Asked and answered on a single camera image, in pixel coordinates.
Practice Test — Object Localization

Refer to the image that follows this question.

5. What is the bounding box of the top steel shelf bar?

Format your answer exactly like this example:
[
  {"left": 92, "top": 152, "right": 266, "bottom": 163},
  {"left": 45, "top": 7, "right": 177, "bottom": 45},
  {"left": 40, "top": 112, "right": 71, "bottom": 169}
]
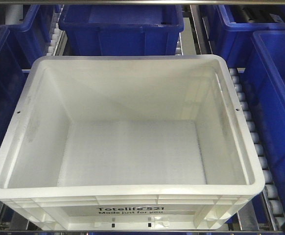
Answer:
[{"left": 0, "top": 0, "right": 285, "bottom": 5}]

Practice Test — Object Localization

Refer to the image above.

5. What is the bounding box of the white plastic tote bin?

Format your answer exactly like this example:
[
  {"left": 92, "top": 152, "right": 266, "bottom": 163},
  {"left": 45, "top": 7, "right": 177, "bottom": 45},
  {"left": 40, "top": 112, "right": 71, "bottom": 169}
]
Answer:
[{"left": 0, "top": 55, "right": 265, "bottom": 230}]

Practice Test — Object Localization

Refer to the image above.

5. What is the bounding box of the blue bin shelf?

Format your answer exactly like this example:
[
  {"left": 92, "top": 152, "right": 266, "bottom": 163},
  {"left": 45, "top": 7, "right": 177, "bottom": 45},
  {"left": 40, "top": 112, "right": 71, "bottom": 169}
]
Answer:
[
  {"left": 0, "top": 4, "right": 60, "bottom": 146},
  {"left": 240, "top": 29, "right": 285, "bottom": 227}
]

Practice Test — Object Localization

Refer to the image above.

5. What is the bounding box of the roller track shelf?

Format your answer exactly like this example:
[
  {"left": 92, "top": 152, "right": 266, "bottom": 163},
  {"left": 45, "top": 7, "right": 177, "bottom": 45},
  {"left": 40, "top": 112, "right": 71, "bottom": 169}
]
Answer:
[
  {"left": 46, "top": 13, "right": 67, "bottom": 56},
  {"left": 229, "top": 69, "right": 285, "bottom": 234}
]

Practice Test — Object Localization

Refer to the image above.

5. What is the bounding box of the steel shelf bar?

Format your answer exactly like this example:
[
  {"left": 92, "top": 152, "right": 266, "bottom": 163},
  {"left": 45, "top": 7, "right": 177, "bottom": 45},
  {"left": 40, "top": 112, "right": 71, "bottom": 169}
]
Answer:
[
  {"left": 0, "top": 0, "right": 285, "bottom": 5},
  {"left": 0, "top": 231, "right": 285, "bottom": 235}
]

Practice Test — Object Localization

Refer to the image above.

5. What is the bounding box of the blue bin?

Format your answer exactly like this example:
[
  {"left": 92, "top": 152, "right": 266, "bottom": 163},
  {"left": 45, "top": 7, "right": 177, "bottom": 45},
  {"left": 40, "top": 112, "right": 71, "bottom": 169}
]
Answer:
[
  {"left": 59, "top": 5, "right": 184, "bottom": 56},
  {"left": 199, "top": 5, "right": 285, "bottom": 68}
]

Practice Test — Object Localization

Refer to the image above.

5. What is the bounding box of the blue bin behind centre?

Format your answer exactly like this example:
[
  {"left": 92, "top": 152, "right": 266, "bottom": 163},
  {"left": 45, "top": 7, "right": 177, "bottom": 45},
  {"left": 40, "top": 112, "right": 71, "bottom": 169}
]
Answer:
[{"left": 59, "top": 5, "right": 184, "bottom": 56}]

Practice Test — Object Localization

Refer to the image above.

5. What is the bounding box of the blue bin far right rear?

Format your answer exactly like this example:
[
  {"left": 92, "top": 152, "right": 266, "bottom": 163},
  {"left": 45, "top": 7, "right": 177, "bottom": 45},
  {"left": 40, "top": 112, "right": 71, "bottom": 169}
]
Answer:
[{"left": 199, "top": 5, "right": 285, "bottom": 68}]

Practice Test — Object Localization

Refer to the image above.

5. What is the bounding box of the front steel shelf bar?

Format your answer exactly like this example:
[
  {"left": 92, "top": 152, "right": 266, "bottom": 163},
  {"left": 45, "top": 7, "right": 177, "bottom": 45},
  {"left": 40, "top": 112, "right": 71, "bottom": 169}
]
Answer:
[{"left": 0, "top": 231, "right": 285, "bottom": 235}]

